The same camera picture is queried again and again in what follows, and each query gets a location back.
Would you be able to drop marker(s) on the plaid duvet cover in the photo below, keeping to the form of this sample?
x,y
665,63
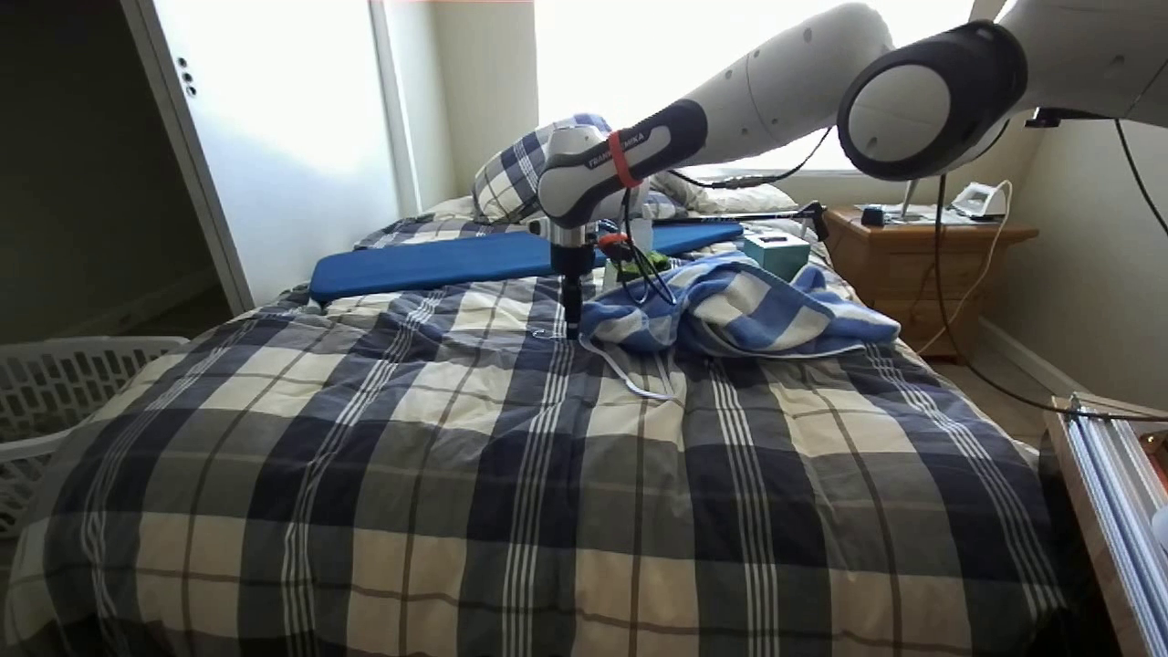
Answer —
x,y
488,485

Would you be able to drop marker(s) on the aluminium frame rail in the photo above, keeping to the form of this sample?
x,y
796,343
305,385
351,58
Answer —
x,y
1125,511

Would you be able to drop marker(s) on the wooden nightstand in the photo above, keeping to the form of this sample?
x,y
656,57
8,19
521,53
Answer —
x,y
890,267

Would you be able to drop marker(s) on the teal white box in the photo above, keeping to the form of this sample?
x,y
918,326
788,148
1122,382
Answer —
x,y
778,252

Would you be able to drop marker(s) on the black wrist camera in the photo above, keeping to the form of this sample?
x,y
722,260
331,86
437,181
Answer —
x,y
626,260

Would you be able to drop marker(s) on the long blue padded board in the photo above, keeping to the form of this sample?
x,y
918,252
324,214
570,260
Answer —
x,y
425,260

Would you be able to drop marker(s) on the small white device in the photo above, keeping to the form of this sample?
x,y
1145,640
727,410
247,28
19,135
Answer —
x,y
979,202

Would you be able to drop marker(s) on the white window post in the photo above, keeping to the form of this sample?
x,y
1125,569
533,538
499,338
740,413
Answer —
x,y
395,111

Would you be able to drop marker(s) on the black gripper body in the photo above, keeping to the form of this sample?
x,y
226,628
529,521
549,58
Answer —
x,y
576,255

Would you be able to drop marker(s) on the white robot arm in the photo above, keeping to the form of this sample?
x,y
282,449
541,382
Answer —
x,y
778,86

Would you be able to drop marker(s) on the white laundry basket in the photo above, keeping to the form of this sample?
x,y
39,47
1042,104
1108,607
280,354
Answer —
x,y
59,389

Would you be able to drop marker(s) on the white door frame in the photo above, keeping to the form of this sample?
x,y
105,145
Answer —
x,y
184,131

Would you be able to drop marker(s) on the cream white pillow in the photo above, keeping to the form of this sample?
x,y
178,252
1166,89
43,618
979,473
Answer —
x,y
754,197

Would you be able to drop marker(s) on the blue white striped towel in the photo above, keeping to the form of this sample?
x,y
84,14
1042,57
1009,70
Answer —
x,y
754,311

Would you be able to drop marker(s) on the navy white checked pillow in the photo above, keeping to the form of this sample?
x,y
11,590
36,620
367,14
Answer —
x,y
516,169

